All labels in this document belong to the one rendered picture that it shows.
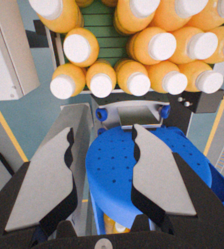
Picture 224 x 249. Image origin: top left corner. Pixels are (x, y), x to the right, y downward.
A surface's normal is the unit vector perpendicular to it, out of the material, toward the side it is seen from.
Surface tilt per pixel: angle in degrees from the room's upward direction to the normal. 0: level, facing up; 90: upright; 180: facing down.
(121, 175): 90
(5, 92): 0
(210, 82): 0
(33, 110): 0
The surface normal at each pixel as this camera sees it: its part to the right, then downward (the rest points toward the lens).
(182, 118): 0.07, 0.51
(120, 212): -0.45, 0.46
